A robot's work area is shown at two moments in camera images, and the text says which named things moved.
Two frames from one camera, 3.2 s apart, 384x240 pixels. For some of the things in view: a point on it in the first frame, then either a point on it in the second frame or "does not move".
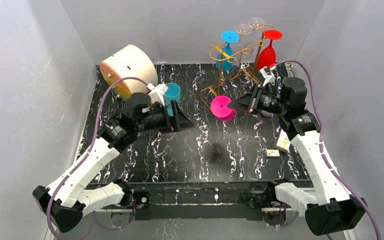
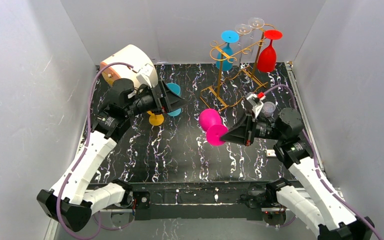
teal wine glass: x=173 y=93 does not move
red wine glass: x=267 y=57 does not move
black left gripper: x=172 y=118 → x=160 y=98
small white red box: x=272 y=153 does not move
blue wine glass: x=224 y=60 does not move
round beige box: x=132 y=62 does not move
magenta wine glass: x=220 y=109 → x=210 y=121
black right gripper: x=254 y=101 → x=249 y=129
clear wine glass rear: x=256 y=22 does not move
